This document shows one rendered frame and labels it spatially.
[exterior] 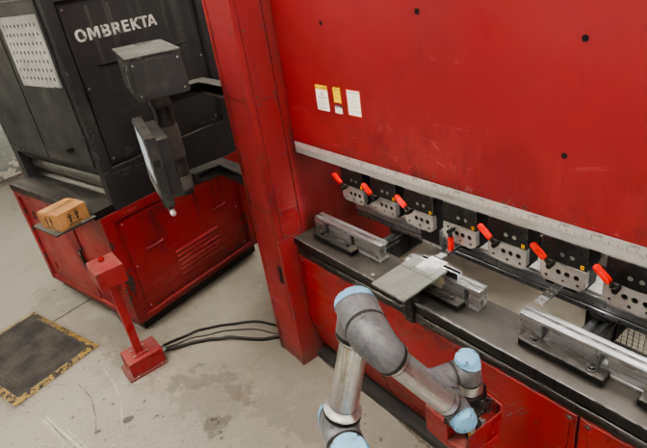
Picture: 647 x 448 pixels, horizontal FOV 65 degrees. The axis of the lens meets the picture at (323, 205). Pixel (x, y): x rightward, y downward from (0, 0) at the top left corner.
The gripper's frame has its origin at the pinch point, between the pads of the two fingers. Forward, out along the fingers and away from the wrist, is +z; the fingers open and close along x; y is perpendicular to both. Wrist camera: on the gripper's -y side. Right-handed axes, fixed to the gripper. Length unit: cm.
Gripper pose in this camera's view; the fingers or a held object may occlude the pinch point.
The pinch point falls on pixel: (470, 433)
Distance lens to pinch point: 192.8
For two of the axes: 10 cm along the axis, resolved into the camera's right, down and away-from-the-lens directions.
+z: 2.1, 8.5, 4.8
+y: 8.2, -4.3, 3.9
